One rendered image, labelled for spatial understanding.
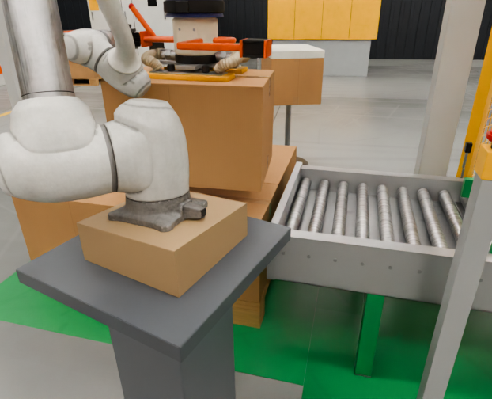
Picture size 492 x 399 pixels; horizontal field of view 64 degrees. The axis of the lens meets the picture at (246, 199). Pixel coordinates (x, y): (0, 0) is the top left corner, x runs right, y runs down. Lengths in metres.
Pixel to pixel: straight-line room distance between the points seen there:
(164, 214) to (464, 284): 0.82
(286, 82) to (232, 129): 1.74
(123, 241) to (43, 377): 1.07
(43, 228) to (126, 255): 1.21
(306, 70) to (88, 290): 2.55
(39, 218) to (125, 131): 1.27
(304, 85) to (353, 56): 5.75
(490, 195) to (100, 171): 0.90
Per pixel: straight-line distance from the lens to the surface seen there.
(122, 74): 1.34
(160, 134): 0.87
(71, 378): 1.84
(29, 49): 0.90
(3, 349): 2.08
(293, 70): 3.14
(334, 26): 8.77
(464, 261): 1.20
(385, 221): 1.63
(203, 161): 1.51
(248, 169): 1.48
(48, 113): 0.85
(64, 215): 1.98
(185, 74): 1.53
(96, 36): 1.44
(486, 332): 2.12
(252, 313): 1.82
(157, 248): 0.83
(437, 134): 2.59
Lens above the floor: 1.30
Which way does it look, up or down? 26 degrees down
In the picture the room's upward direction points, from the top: 1 degrees counter-clockwise
